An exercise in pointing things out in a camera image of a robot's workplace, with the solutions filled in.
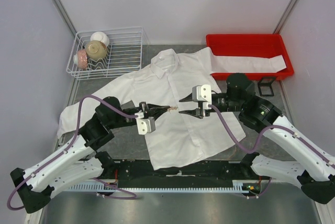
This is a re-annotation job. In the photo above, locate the red plastic bin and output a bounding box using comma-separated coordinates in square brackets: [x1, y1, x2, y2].
[206, 34, 294, 81]

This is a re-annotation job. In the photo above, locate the white wire dish rack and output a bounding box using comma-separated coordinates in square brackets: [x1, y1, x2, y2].
[66, 27, 144, 80]

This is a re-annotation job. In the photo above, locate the white button shirt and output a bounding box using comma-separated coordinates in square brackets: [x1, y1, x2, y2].
[57, 47, 286, 170]

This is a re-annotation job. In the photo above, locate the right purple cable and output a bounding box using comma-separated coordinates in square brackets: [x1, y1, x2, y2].
[208, 104, 335, 199]

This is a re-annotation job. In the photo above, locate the beige ceramic bowl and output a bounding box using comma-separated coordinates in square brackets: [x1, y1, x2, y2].
[85, 40, 107, 61]

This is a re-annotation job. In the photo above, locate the purple cable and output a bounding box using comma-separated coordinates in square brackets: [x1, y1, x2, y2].
[6, 95, 141, 211]
[208, 104, 335, 199]

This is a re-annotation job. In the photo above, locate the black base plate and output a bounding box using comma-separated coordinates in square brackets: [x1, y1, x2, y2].
[100, 160, 259, 188]

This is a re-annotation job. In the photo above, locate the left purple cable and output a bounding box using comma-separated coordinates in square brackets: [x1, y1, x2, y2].
[6, 95, 141, 211]

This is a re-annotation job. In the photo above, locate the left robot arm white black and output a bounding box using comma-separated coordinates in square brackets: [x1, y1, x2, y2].
[10, 95, 170, 214]

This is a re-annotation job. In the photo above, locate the flower brooch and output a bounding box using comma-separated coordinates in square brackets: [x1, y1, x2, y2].
[168, 106, 178, 111]

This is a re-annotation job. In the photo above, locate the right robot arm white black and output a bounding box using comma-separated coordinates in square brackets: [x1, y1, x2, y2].
[180, 73, 334, 205]

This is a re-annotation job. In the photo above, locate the black brooch box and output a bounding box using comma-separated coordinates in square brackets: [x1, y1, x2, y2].
[258, 76, 276, 97]

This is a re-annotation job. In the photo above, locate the light blue cable duct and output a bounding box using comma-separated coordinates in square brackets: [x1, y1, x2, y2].
[65, 181, 249, 193]

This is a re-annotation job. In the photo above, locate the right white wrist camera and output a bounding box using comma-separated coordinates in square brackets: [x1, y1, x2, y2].
[192, 84, 212, 103]

